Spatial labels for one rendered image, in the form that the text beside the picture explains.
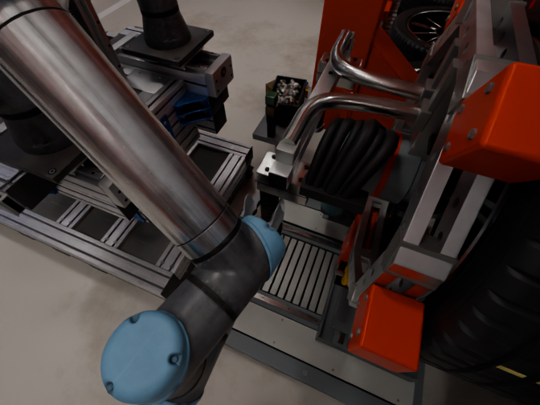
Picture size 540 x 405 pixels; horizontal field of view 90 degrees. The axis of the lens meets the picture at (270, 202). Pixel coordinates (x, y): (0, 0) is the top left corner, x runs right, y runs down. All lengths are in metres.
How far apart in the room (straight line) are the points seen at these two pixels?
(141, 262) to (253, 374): 0.64
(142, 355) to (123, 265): 0.99
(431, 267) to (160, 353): 0.30
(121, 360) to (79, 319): 1.25
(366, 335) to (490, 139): 0.27
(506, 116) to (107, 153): 0.33
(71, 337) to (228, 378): 0.70
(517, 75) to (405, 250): 0.19
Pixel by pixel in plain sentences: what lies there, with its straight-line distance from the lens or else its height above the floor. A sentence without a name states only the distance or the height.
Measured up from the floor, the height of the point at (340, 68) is 1.00.
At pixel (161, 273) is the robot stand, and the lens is 1.20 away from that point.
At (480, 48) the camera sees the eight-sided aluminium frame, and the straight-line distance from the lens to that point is 0.41.
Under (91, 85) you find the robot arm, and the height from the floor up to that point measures 1.14.
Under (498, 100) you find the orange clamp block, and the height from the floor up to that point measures 1.14.
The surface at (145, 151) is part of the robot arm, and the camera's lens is 0.27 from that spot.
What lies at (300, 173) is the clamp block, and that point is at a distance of 0.42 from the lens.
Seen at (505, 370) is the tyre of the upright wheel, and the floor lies 0.91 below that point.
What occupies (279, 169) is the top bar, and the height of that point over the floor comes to 0.98.
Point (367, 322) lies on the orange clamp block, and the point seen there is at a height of 0.88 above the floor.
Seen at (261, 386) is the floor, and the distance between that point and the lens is 1.28.
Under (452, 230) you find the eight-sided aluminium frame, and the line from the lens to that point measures 0.37.
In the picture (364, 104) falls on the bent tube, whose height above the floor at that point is 1.01.
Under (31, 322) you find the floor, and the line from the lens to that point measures 1.66.
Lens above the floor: 1.28
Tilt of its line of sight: 57 degrees down
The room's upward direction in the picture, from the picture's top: straight up
